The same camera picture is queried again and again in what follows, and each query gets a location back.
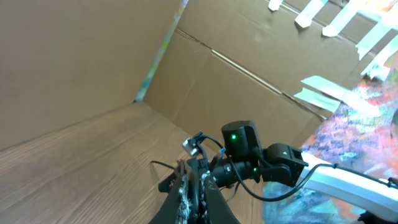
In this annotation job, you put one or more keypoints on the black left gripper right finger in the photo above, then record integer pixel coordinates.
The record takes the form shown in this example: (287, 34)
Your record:
(213, 206)

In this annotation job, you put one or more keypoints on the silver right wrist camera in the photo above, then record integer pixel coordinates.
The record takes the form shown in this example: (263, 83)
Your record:
(193, 145)

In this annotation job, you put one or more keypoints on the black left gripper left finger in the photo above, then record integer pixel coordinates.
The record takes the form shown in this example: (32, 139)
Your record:
(176, 207)

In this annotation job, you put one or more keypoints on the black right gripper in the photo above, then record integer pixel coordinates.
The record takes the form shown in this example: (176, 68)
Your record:
(188, 167)

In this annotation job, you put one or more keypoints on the cardboard wall panels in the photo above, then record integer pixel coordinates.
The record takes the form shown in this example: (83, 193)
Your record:
(71, 69)

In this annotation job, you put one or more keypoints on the colourful painted cloth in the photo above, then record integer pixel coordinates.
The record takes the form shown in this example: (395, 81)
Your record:
(365, 145)

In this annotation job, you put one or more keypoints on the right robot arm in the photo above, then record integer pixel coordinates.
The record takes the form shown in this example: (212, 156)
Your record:
(194, 187)

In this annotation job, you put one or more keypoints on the white tape strips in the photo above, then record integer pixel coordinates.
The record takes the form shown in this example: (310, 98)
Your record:
(330, 47)

